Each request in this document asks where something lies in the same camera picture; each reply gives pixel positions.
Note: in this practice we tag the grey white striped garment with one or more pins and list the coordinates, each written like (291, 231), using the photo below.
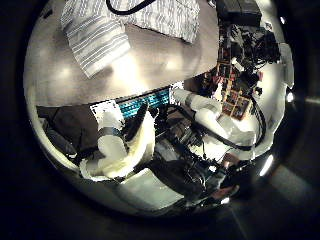
(96, 36)

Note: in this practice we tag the teal keyboard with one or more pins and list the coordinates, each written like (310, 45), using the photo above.
(146, 101)

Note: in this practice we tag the white flat panel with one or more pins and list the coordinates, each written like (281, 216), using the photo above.
(150, 190)

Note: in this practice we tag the colourful parts shelf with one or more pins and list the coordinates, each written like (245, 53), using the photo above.
(235, 101)

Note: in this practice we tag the black box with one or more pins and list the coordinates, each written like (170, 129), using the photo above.
(238, 11)

